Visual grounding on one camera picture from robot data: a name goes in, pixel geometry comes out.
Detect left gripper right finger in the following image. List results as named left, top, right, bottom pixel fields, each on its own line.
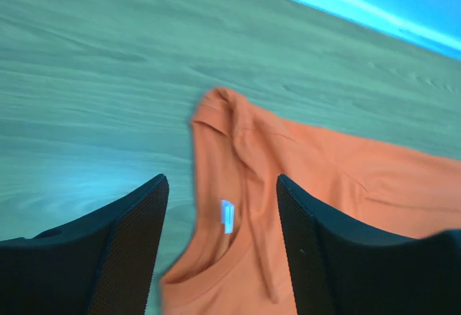
left=277, top=175, right=460, bottom=315

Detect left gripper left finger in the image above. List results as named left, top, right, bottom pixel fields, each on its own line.
left=1, top=174, right=169, bottom=315

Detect orange t-shirt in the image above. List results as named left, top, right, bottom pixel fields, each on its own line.
left=161, top=88, right=460, bottom=314

